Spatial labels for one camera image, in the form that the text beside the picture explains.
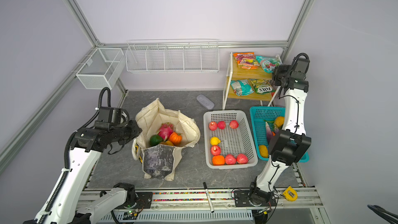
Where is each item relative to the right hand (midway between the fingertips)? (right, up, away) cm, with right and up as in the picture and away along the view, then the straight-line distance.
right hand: (273, 66), depth 79 cm
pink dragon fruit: (-58, -34, +10) cm, 68 cm away
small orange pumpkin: (-52, -39, +8) cm, 65 cm away
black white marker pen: (-33, -66, -6) cm, 74 cm away
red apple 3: (-30, -45, +5) cm, 54 cm away
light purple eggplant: (+4, -37, +15) cm, 40 cm away
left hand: (-64, -32, -9) cm, 72 cm away
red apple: (-31, -33, +15) cm, 48 cm away
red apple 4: (-22, -48, +2) cm, 53 cm away
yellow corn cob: (-3, -45, +5) cm, 46 cm away
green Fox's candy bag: (+1, -8, +17) cm, 19 cm away
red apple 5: (-16, -48, +2) cm, 51 cm away
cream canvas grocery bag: (-56, -46, -9) cm, 72 cm away
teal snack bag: (-13, -9, +17) cm, 23 cm away
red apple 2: (-18, -32, +17) cm, 40 cm away
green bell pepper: (-63, -38, +3) cm, 74 cm away
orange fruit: (-29, -49, +1) cm, 57 cm away
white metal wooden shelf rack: (-18, -2, +7) cm, 20 cm away
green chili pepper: (+7, -31, +22) cm, 38 cm away
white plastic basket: (-16, -42, +14) cm, 47 cm away
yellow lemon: (-30, -41, +10) cm, 51 cm away
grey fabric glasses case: (-35, -17, +32) cm, 51 cm away
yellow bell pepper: (+12, -30, +17) cm, 37 cm away
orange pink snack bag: (-12, +6, +7) cm, 15 cm away
